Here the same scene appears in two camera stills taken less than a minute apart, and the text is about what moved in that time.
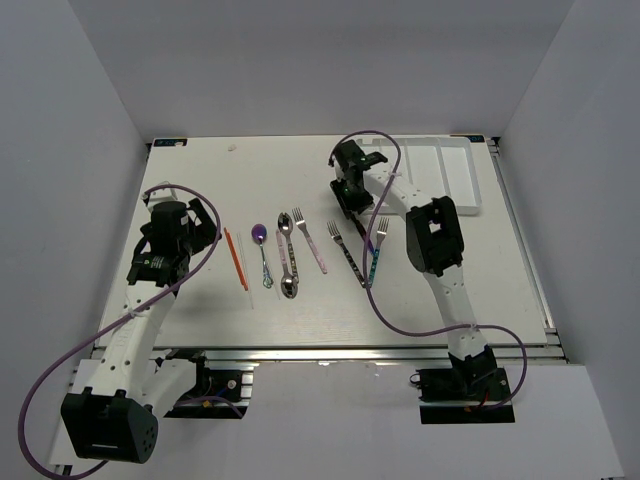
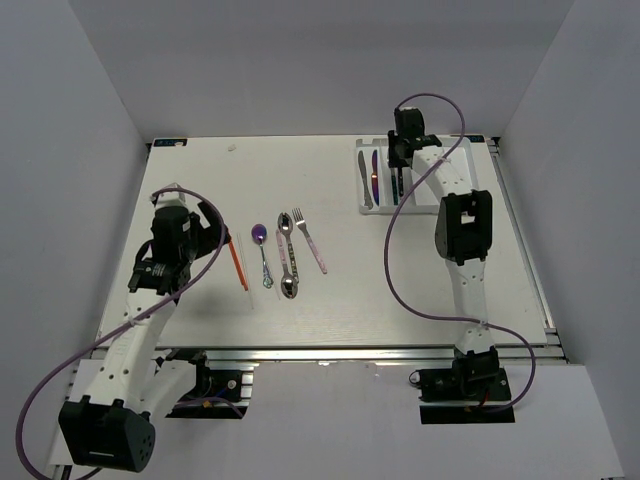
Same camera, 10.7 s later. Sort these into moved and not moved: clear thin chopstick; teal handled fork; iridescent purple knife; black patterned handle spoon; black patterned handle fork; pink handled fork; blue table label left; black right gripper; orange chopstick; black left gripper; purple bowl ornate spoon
Moved: teal handled fork; iridescent purple knife; black patterned handle fork; black right gripper
Not moved: pink handled fork; black patterned handle spoon; purple bowl ornate spoon; black left gripper; blue table label left; orange chopstick; clear thin chopstick
